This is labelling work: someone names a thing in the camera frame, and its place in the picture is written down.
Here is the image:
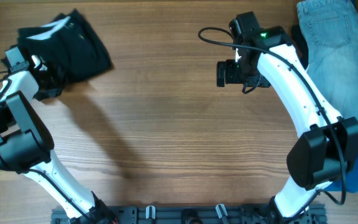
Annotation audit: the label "black shorts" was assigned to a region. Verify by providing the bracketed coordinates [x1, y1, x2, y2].
[17, 9, 112, 83]

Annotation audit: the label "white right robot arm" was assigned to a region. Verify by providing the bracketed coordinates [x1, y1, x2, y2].
[217, 12, 358, 223]

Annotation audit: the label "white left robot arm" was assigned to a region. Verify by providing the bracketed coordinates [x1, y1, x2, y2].
[0, 47, 138, 223]

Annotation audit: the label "black garment under jeans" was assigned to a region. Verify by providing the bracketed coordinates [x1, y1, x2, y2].
[291, 25, 309, 69]

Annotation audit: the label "light blue denim shorts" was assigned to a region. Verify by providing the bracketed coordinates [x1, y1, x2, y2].
[296, 0, 358, 120]

